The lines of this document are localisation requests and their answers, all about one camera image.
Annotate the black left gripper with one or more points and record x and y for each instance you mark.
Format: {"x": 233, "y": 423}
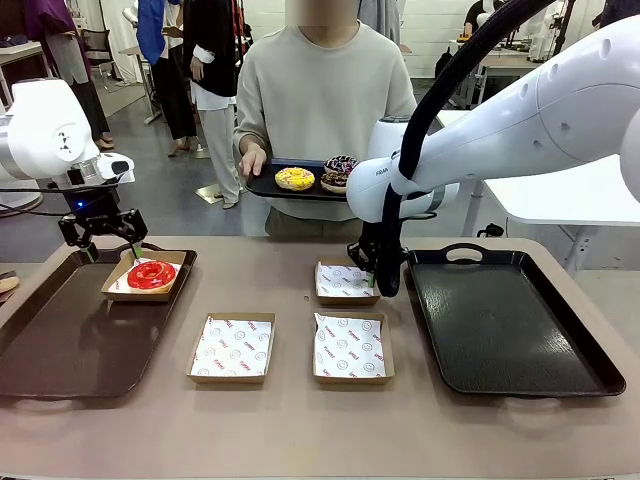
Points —
{"x": 95, "y": 207}

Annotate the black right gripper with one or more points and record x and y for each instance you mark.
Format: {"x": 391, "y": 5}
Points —
{"x": 369, "y": 234}

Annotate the brown cardboard box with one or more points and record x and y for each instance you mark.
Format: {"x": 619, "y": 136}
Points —
{"x": 352, "y": 380}
{"x": 225, "y": 379}
{"x": 140, "y": 297}
{"x": 345, "y": 300}

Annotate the red glazed donut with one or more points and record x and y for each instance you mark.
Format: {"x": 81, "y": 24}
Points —
{"x": 142, "y": 282}

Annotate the chocolate donut white drizzle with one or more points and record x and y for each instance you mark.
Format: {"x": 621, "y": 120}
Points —
{"x": 332, "y": 184}

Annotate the chocolate donut coloured sprinkles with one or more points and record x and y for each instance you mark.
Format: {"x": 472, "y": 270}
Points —
{"x": 341, "y": 164}

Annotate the yellow sprinkled donut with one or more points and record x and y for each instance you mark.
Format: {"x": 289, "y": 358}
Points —
{"x": 295, "y": 180}

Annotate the small black serving tray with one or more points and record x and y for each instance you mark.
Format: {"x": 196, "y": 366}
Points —
{"x": 262, "y": 187}

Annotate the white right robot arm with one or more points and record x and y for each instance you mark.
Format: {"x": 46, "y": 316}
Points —
{"x": 550, "y": 115}

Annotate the person's right forearm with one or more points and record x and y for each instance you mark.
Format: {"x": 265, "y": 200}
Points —
{"x": 247, "y": 132}

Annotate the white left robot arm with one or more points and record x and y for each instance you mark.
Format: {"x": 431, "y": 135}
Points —
{"x": 40, "y": 130}

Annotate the large brown plastic tray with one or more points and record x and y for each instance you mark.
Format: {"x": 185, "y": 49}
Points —
{"x": 75, "y": 345}

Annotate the large black plastic tray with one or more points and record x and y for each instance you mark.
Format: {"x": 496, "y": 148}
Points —
{"x": 500, "y": 330}

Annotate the person's right hand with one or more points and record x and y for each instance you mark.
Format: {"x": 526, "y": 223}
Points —
{"x": 254, "y": 162}

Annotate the tan donut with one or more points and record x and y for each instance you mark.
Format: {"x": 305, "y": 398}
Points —
{"x": 7, "y": 281}

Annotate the gold floor mat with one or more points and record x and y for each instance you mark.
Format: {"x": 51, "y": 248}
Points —
{"x": 212, "y": 192}

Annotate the person in beige sweater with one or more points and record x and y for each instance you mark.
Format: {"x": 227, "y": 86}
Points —
{"x": 320, "y": 100}

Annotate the person in blue top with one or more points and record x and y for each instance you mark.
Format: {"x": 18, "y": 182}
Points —
{"x": 165, "y": 75}

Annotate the person in black jacket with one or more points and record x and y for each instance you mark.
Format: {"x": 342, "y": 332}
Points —
{"x": 215, "y": 100}

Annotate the person in purple top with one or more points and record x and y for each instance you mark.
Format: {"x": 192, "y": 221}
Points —
{"x": 75, "y": 50}

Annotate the black mesh chair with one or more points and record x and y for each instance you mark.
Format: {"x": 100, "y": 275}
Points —
{"x": 96, "y": 45}

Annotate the white side table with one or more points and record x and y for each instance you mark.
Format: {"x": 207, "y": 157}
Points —
{"x": 20, "y": 52}

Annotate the large white table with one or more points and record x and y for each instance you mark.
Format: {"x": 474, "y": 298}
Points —
{"x": 550, "y": 195}

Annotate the background workbench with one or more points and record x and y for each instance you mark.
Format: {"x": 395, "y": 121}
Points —
{"x": 510, "y": 60}

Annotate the black tripod pole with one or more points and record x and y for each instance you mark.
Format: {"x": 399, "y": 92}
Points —
{"x": 564, "y": 25}

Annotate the person in dark top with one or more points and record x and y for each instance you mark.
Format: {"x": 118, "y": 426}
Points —
{"x": 620, "y": 10}

